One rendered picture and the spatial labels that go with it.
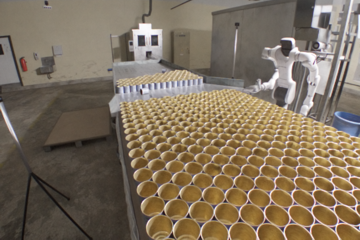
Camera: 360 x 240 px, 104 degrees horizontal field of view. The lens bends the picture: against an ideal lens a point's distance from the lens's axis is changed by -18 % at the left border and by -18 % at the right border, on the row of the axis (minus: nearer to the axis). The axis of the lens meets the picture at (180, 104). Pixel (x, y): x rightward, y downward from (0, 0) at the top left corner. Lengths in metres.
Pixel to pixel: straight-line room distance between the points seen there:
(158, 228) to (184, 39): 7.83
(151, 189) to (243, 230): 0.31
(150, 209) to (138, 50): 6.08
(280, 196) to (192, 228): 0.30
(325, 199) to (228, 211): 0.33
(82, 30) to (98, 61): 1.36
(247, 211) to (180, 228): 0.20
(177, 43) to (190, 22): 1.32
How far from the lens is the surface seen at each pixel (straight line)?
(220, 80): 2.24
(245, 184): 0.67
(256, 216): 0.59
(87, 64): 7.94
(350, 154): 1.03
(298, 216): 0.65
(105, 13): 7.89
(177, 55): 7.99
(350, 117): 3.78
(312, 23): 2.84
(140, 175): 0.68
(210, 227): 0.54
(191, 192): 0.61
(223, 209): 0.57
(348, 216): 0.72
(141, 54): 6.47
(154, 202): 0.58
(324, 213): 0.68
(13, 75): 8.80
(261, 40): 3.65
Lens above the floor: 1.65
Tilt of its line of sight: 22 degrees down
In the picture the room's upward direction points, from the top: straight up
